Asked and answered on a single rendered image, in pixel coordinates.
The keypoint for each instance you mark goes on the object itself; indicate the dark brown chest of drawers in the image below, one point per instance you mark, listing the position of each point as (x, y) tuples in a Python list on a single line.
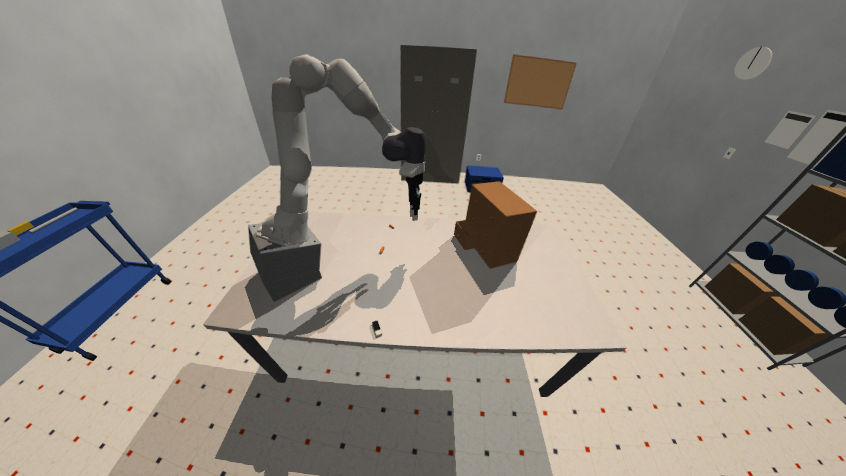
[(519, 217)]

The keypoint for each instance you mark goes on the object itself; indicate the brown wooden drawer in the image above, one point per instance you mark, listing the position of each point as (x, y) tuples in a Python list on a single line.
[(484, 250), (473, 214), (467, 239), (480, 202), (496, 218), (491, 237)]

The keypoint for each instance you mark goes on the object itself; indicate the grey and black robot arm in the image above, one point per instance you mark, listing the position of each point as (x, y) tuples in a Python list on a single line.
[(288, 103)]

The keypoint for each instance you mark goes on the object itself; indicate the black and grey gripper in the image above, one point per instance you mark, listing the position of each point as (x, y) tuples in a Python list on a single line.
[(413, 184)]

